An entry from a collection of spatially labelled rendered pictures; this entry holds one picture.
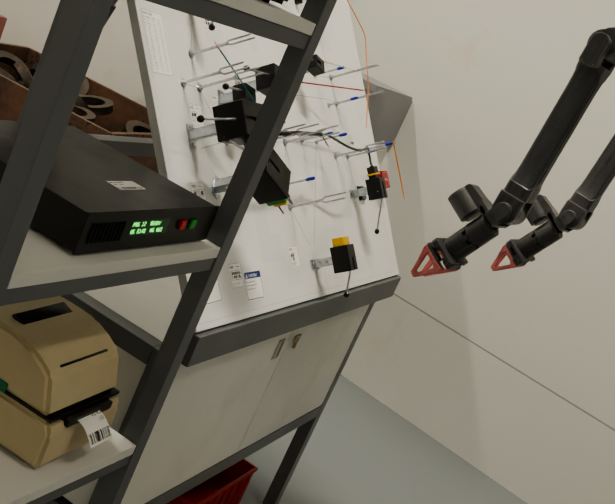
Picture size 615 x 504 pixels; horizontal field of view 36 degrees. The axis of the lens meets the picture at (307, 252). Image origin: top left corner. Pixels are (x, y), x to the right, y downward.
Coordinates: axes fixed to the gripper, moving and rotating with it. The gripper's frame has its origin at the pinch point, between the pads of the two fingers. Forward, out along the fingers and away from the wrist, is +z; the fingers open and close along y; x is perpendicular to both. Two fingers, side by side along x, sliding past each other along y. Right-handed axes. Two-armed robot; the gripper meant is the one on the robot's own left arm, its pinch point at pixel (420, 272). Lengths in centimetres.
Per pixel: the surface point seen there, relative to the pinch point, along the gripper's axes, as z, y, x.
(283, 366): 46.9, -5.7, -1.3
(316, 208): 17.6, -5.6, -29.4
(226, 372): 39.2, 28.1, 0.7
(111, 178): 2, 85, -19
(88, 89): 155, -134, -197
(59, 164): 4, 93, -23
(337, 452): 114, -119, 11
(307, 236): 19.5, 2.1, -22.2
